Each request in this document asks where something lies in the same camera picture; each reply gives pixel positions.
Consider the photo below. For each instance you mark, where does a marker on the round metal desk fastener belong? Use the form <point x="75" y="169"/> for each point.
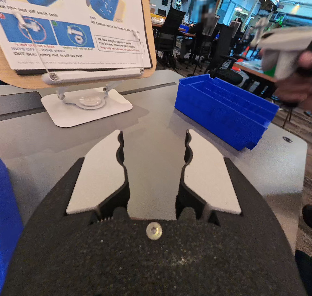
<point x="287" y="139"/>

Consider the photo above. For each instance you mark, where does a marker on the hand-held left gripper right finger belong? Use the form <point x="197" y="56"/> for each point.
<point x="209" y="179"/>

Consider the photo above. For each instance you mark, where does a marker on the wooden background table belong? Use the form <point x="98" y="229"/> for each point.
<point x="256" y="71"/>

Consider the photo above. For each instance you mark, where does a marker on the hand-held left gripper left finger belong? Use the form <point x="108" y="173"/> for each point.
<point x="97" y="179"/>

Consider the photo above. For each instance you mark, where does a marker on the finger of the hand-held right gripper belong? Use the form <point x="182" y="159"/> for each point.
<point x="280" y="44"/>
<point x="287" y="32"/>

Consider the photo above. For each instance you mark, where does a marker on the person's right hand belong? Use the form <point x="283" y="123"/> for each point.
<point x="295" y="88"/>

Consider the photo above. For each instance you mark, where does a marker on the blue plastic bin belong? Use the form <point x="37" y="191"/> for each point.
<point x="9" y="215"/>
<point x="226" y="110"/>

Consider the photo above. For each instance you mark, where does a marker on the black office chair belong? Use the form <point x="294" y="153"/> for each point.
<point x="226" y="57"/>
<point x="170" y="32"/>

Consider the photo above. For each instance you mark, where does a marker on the grey desk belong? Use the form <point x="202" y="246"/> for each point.
<point x="156" y="135"/>

